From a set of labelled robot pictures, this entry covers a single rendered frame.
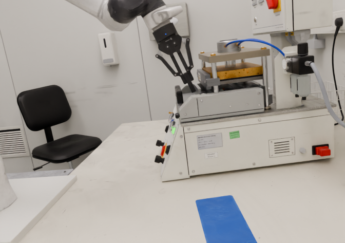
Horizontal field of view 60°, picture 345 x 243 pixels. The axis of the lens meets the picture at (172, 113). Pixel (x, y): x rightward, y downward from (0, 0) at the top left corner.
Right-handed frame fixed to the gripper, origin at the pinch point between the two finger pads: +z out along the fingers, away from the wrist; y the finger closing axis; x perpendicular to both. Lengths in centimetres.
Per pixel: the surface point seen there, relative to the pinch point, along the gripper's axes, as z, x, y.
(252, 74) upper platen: 5.2, 10.3, -18.1
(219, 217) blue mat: 26.2, 38.7, 8.4
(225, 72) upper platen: 0.9, 10.4, -11.0
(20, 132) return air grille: -4, -168, 157
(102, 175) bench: 14.5, 5.4, 41.0
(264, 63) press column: 3.1, 13.3, -21.9
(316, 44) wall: 23, -69, -75
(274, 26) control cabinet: -4.5, 7.7, -30.5
